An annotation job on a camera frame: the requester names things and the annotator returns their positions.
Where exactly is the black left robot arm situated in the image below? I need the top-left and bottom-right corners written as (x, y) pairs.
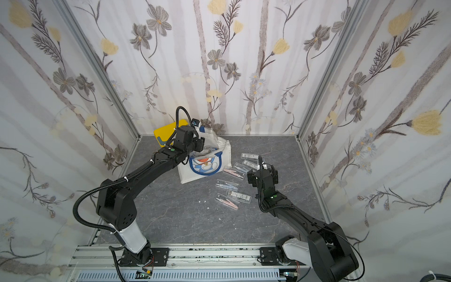
top-left (72, 117), bottom-right (205, 281)

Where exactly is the yellow plastic lidded box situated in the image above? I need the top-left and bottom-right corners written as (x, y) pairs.
top-left (153, 119), bottom-right (189, 148)

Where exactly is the aluminium front rail frame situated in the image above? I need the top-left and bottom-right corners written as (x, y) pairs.
top-left (62, 243), bottom-right (319, 282)

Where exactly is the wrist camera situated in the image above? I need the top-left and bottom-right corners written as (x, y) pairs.
top-left (258, 159), bottom-right (268, 170)
top-left (191, 119), bottom-right (202, 128)

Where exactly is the clear case with pink compass centre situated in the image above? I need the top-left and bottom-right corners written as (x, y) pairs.
top-left (215, 193), bottom-right (239, 210)

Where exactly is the right arm mounting base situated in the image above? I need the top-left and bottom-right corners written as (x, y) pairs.
top-left (257, 247), bottom-right (305, 266)

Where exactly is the white canvas cartoon tote bag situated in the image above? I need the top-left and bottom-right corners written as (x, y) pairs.
top-left (177, 125), bottom-right (231, 184)

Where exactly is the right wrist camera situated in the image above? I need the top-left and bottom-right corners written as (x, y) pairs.
top-left (258, 159), bottom-right (268, 170)

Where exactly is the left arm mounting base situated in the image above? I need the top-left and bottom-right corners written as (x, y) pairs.
top-left (119, 243), bottom-right (169, 267)

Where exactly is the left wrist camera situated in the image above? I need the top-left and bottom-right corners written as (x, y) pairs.
top-left (191, 119), bottom-right (202, 128)

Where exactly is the clear long compass case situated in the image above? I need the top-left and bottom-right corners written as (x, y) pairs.
top-left (227, 190), bottom-right (252, 203)

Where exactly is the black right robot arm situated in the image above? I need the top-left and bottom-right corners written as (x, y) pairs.
top-left (247, 156), bottom-right (365, 282)

